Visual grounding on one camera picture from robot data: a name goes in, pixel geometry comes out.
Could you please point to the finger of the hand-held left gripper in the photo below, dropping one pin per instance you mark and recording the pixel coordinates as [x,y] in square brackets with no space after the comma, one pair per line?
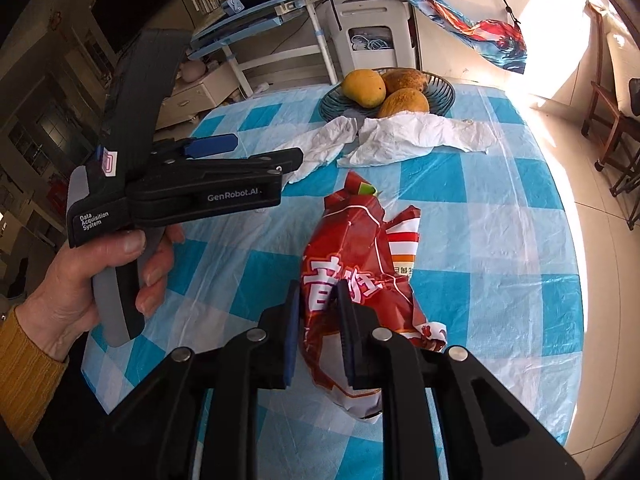
[260,160]
[210,145]

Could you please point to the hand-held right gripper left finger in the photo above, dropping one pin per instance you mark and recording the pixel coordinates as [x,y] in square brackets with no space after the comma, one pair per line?
[291,340]

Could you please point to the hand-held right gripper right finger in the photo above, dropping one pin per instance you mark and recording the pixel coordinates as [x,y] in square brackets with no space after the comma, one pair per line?
[347,345]

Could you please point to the white tissue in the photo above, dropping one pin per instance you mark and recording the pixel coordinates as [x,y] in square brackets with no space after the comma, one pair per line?
[415,135]
[330,140]

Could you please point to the red snack bag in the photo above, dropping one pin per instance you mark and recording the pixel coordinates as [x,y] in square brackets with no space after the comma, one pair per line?
[360,240]

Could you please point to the person's left forearm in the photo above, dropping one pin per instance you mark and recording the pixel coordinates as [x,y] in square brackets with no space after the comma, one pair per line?
[30,385]

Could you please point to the person's left hand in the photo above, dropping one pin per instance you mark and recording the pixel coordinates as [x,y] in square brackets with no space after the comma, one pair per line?
[65,300]

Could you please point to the pink kettlebell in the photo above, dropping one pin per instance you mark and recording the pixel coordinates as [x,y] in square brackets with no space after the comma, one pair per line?
[192,71]

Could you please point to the cream television cabinet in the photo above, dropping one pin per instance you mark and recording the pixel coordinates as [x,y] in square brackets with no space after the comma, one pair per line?
[200,92]

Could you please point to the black flat television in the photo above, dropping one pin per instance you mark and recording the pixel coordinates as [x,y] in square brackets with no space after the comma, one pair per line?
[130,5]

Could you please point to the yellow mango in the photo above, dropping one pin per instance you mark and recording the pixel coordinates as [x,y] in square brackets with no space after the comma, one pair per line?
[364,87]

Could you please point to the blue study desk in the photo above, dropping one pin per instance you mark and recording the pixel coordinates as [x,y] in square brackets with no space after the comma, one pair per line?
[260,20]

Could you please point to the blue white checkered tablecloth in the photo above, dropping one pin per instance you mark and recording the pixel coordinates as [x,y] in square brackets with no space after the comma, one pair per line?
[475,260]

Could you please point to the orange mango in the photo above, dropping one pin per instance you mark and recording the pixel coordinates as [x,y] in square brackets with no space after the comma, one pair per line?
[404,104]

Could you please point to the brown spotted mango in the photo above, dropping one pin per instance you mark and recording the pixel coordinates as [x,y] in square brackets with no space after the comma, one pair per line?
[405,79]

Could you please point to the white air purifier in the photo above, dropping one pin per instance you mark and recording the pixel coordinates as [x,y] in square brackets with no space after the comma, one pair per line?
[370,15]

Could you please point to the dark glass fruit bowl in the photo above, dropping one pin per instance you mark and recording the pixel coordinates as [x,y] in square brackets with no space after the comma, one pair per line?
[440,92]

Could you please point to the white tall cabinet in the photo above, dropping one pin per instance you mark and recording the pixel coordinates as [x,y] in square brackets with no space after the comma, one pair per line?
[440,62]

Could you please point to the colourful hanging bag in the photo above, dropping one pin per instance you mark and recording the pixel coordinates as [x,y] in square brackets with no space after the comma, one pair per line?
[480,35]

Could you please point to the wooden chair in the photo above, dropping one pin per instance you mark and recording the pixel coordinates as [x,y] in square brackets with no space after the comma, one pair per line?
[610,110]

